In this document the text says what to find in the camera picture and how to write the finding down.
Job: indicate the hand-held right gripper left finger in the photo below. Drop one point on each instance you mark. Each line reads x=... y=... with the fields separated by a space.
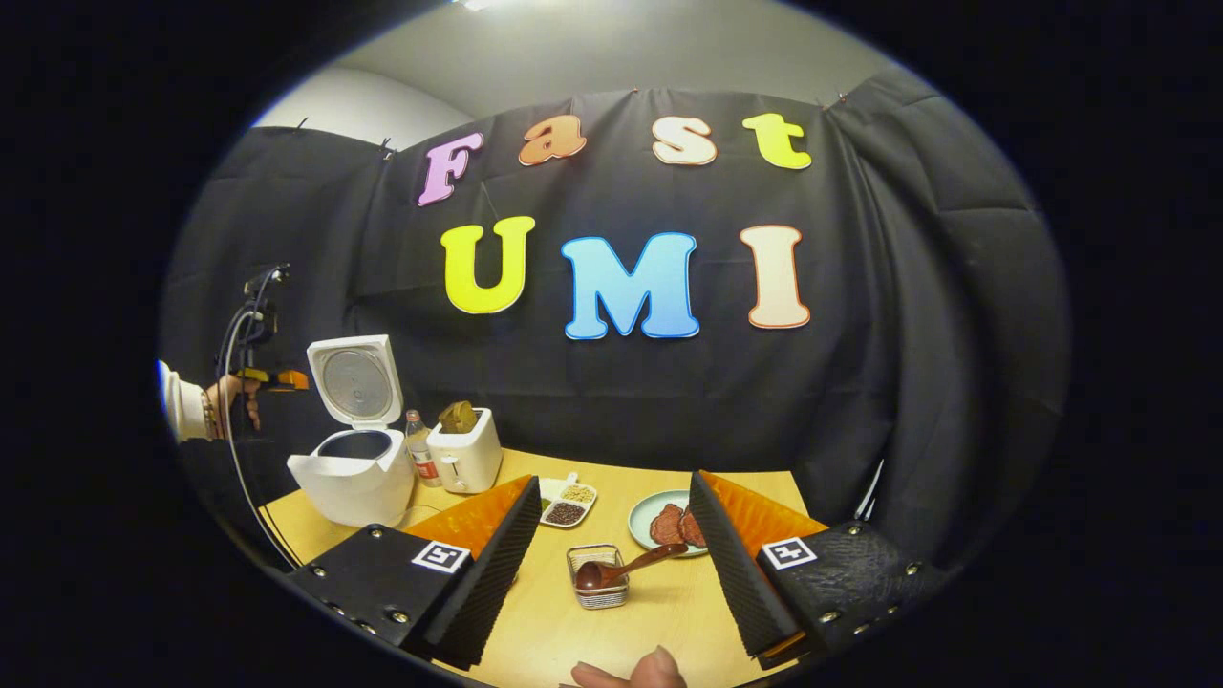
x=497 y=573

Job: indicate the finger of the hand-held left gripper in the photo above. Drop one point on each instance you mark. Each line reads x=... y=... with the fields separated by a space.
x=282 y=379

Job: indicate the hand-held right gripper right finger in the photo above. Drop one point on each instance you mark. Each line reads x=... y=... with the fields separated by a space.
x=736 y=583

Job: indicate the brown wooden spoon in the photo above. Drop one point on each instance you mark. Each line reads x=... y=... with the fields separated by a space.
x=592 y=575

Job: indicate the white rice cooker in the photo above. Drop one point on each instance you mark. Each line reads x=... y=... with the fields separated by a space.
x=354 y=487

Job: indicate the red meat slice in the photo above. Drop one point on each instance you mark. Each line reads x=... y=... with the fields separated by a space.
x=692 y=527
x=666 y=526

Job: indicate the white divided grain dish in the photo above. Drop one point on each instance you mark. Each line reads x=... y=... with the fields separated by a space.
x=566 y=513

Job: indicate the pale green plate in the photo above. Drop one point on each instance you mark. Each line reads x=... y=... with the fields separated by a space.
x=642 y=521

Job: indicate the white toaster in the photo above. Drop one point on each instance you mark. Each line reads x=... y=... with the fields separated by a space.
x=468 y=459

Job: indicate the clear bottle red label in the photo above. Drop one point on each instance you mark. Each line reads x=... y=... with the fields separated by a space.
x=420 y=454

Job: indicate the brown bread slice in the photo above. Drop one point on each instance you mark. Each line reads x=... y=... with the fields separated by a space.
x=459 y=418

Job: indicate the white metal stand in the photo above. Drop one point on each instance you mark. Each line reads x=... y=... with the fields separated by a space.
x=871 y=495

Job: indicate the black backdrop cloth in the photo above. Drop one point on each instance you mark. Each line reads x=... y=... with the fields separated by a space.
x=860 y=363

